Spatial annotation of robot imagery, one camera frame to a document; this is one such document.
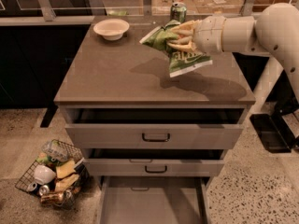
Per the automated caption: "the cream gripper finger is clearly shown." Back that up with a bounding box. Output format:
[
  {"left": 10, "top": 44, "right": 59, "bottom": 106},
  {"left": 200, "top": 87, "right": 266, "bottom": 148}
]
[
  {"left": 167, "top": 36, "right": 197, "bottom": 52},
  {"left": 170, "top": 20, "right": 201, "bottom": 36}
]

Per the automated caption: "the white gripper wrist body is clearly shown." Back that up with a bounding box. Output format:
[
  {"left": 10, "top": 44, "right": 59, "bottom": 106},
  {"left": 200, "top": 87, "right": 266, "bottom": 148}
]
[{"left": 193, "top": 16, "right": 226, "bottom": 54}]

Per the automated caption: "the green jalapeno chip bag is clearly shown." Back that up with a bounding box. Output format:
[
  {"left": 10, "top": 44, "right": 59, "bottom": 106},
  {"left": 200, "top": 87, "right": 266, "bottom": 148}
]
[{"left": 139, "top": 20, "right": 213, "bottom": 77}]

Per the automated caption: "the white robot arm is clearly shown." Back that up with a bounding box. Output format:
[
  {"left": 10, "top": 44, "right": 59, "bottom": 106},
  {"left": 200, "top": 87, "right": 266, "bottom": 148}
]
[{"left": 167, "top": 3, "right": 299, "bottom": 113}]

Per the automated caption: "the grey drawer cabinet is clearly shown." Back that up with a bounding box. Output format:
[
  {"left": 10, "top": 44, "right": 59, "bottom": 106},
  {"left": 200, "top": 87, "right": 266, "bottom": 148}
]
[{"left": 53, "top": 14, "right": 257, "bottom": 224}]

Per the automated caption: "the grey top drawer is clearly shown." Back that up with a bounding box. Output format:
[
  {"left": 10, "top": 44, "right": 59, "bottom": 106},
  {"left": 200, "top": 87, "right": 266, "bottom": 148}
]
[{"left": 66, "top": 108, "right": 243, "bottom": 149}]

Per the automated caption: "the grey drawer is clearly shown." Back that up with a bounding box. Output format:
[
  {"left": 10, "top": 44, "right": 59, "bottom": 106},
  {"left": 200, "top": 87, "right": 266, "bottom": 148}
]
[
  {"left": 66, "top": 108, "right": 243, "bottom": 149},
  {"left": 96, "top": 176, "right": 211, "bottom": 224},
  {"left": 85, "top": 149, "right": 224, "bottom": 177}
]

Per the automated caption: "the grey middle drawer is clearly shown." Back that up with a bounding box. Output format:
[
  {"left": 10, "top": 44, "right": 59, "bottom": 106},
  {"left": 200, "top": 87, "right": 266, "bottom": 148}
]
[{"left": 85, "top": 149, "right": 224, "bottom": 177}]

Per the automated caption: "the grey bottom drawer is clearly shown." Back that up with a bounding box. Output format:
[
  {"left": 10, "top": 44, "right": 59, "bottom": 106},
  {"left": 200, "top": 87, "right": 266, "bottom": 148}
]
[{"left": 96, "top": 176, "right": 211, "bottom": 224}]

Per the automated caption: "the green soda can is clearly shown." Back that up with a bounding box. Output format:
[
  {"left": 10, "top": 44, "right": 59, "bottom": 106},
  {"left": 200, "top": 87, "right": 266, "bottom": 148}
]
[{"left": 170, "top": 2, "right": 187, "bottom": 22}]

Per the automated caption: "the white paper bowl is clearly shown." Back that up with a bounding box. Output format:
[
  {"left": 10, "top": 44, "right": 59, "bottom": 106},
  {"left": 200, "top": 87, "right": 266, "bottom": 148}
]
[{"left": 93, "top": 19, "right": 130, "bottom": 41}]

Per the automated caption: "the black floor tray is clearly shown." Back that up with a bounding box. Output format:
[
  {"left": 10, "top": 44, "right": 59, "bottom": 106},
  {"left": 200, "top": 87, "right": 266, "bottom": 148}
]
[{"left": 249, "top": 113, "right": 298, "bottom": 153}]

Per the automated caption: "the clear plastic bottle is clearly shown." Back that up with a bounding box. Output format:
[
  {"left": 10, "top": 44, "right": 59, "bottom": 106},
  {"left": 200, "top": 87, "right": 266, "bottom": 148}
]
[{"left": 41, "top": 140, "right": 68, "bottom": 162}]

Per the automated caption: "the yellow sponge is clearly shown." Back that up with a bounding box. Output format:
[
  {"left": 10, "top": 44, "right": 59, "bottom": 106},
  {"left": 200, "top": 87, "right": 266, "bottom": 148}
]
[{"left": 56, "top": 160, "right": 76, "bottom": 179}]

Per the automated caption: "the white ceramic cup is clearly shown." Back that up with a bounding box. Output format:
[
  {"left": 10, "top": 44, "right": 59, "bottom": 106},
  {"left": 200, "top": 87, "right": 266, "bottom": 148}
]
[{"left": 34, "top": 165, "right": 56, "bottom": 185}]

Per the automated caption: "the silver can in basket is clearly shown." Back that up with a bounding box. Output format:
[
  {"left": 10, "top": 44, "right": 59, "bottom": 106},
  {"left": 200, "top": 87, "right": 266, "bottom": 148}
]
[{"left": 38, "top": 185, "right": 50, "bottom": 196}]

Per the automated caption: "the black wire basket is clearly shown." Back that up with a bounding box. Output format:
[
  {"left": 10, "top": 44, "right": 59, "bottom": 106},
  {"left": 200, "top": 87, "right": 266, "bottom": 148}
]
[{"left": 15, "top": 139, "right": 89, "bottom": 209}]

